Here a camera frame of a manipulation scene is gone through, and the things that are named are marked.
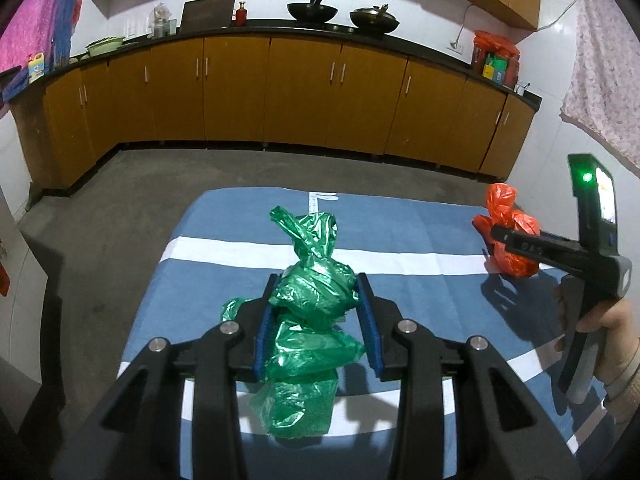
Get pink and blue hanging blanket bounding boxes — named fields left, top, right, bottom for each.
left=0, top=0, right=86, bottom=106

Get yellow detergent bottle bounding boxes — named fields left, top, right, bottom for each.
left=27, top=51, right=47, bottom=84

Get small knotted red plastic bag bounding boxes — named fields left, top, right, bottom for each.
left=472, top=182, right=542, bottom=279

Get green plastic bag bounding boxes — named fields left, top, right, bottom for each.
left=220, top=205, right=366, bottom=441

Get white power cable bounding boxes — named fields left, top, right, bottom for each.
left=454, top=2, right=476, bottom=45

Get clear glass jar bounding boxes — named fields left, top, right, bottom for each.
left=150, top=2, right=178, bottom=38

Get blue white striped cloth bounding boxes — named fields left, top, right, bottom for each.
left=116, top=186, right=616, bottom=480

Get brown cutting board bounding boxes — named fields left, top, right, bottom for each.
left=180, top=0, right=236, bottom=31

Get open black wok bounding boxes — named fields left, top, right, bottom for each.
left=286, top=0, right=338, bottom=23

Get white appliance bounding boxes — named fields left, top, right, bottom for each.
left=0, top=185, right=66, bottom=401

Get floral hanging cloth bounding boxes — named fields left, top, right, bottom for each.
left=559, top=0, right=640, bottom=178

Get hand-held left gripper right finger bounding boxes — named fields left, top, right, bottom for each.
left=356, top=272, right=583, bottom=480

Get black kitchen countertop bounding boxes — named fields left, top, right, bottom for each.
left=0, top=19, right=543, bottom=111

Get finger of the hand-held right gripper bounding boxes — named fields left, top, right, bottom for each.
left=490, top=224, right=584, bottom=274

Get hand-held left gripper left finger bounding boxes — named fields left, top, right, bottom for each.
left=55, top=272, right=278, bottom=480

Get green basin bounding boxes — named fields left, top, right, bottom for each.
left=84, top=35, right=127, bottom=57

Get red bag of groceries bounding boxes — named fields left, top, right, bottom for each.
left=470, top=30, right=521, bottom=88

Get wooden lower kitchen cabinets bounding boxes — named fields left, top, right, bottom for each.
left=10, top=34, right=538, bottom=191

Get black wok with lid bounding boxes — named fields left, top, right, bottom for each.
left=349, top=4, right=401, bottom=35

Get person's right hand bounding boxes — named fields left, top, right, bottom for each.
left=551, top=284, right=640, bottom=377

